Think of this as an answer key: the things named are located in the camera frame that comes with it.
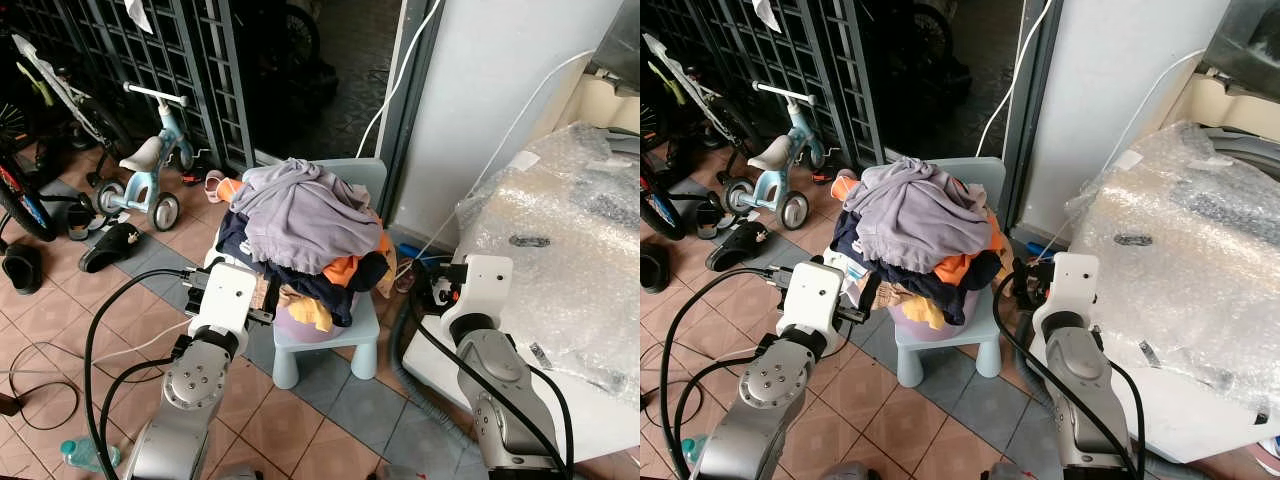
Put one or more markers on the white washing machine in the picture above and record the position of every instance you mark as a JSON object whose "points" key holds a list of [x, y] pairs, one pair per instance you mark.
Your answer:
{"points": [[1190, 420], [560, 420]]}

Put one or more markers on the small orange pink shoe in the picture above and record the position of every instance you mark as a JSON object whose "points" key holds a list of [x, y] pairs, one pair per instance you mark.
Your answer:
{"points": [[222, 187], [845, 185]]}

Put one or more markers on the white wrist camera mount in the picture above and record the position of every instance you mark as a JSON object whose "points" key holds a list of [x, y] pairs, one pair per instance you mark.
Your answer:
{"points": [[812, 295], [1072, 285], [485, 290], [225, 295]]}

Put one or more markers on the navy blue garment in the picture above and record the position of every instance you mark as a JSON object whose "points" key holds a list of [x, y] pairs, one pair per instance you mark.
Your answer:
{"points": [[925, 285], [300, 285]]}

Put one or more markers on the black metal grille gate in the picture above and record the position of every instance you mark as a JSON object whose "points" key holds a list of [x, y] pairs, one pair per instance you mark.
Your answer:
{"points": [[800, 50], [150, 50]]}

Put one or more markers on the dark grey plastic sheet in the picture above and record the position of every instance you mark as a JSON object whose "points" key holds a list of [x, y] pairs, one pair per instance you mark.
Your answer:
{"points": [[620, 50], [1245, 35]]}

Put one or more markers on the yellow cloth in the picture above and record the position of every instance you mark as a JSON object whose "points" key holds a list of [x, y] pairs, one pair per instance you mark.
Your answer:
{"points": [[315, 315], [930, 313]]}

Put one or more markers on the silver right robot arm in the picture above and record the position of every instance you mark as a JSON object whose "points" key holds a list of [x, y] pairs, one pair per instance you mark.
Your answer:
{"points": [[1080, 390], [500, 395]]}

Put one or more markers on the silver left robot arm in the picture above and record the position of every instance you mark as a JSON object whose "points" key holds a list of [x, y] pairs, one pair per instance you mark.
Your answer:
{"points": [[770, 385], [190, 385]]}

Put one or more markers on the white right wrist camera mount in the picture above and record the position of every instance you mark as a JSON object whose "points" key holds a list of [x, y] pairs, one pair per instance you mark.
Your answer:
{"points": [[485, 290], [1072, 285]]}

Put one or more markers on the grey lilac garment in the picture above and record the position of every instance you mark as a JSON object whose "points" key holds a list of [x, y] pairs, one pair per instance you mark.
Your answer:
{"points": [[300, 215], [915, 215]]}

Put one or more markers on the black slipper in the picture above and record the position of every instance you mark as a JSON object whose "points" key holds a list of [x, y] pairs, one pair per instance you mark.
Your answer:
{"points": [[653, 268], [738, 247], [110, 247], [22, 268]]}

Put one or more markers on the black bicycle with red frame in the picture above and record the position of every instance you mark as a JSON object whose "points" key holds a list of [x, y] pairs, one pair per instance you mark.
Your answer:
{"points": [[25, 205], [655, 200]]}

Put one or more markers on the white child bicycle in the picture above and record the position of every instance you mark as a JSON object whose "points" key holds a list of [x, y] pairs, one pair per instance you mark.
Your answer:
{"points": [[690, 80], [60, 80]]}

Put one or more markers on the light blue plastic chair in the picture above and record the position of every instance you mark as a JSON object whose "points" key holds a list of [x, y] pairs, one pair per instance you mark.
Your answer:
{"points": [[345, 345], [960, 345]]}

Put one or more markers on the black shoe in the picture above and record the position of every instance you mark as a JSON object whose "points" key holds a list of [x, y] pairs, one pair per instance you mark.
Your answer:
{"points": [[708, 218], [80, 218]]}

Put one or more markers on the light blue toddler tricycle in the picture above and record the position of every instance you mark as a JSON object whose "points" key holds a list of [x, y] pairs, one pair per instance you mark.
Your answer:
{"points": [[140, 185], [770, 185]]}

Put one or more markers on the purple plastic basin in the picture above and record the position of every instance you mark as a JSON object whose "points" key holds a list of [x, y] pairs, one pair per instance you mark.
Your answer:
{"points": [[295, 330], [915, 330]]}

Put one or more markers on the clear bubble wrap sheet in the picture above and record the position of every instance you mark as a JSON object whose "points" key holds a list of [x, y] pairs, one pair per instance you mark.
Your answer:
{"points": [[560, 250], [1180, 250]]}

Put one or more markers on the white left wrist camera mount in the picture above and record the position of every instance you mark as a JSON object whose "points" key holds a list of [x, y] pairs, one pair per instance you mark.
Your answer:
{"points": [[812, 295], [225, 295]]}

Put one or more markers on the white paper sheet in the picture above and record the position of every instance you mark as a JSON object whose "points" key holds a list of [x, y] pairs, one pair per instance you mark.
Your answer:
{"points": [[767, 14], [140, 15]]}

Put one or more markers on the orange garment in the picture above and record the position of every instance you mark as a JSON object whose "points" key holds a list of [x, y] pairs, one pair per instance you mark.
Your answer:
{"points": [[960, 268], [345, 268]]}

